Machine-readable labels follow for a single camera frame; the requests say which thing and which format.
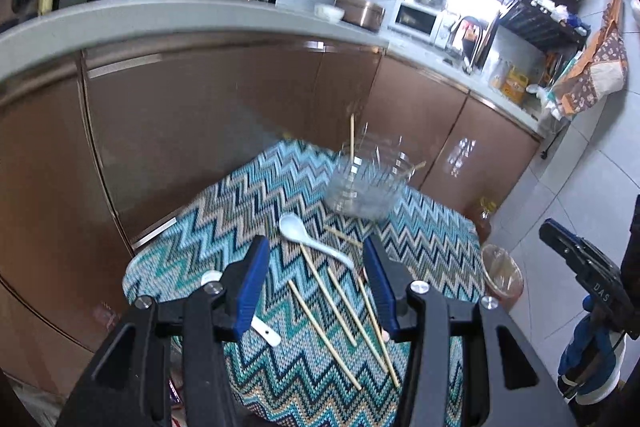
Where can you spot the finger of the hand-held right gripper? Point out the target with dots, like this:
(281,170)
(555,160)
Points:
(580,257)

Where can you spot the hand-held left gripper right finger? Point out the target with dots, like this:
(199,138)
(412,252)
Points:
(377,287)

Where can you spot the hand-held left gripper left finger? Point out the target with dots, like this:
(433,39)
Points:
(252,287)

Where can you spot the wooden chopstick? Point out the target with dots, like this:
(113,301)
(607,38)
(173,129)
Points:
(352,137)
(375,332)
(342,237)
(350,307)
(419,165)
(325,336)
(327,294)

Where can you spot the white ceramic spoon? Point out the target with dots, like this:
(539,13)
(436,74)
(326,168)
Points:
(265,332)
(290,224)

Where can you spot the clear glass bowl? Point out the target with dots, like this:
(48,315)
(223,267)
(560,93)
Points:
(360,192)

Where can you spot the bin with plastic bag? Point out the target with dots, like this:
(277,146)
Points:
(502,277)

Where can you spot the zigzag patterned table cloth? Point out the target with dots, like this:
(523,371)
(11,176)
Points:
(280,372)

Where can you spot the blue and white shoe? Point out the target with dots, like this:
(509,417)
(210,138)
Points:
(592,357)

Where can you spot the cooking oil bottle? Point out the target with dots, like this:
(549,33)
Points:
(481,219)

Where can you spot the black power plug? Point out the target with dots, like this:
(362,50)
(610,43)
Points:
(547,149)

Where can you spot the brown kitchen cabinet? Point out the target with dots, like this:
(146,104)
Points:
(200,122)

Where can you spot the yellow detergent bottle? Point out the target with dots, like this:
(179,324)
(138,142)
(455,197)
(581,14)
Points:
(515,88)

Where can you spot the brown patterned towel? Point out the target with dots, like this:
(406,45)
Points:
(600,67)

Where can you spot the clear plastic bottle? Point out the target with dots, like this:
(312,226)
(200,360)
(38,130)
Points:
(496,72)

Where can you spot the steel kitchen faucet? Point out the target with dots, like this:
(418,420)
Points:
(472,37)

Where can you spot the white microwave oven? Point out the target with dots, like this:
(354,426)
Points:
(417,21)

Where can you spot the round steel pot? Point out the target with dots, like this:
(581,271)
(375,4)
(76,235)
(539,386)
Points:
(360,13)

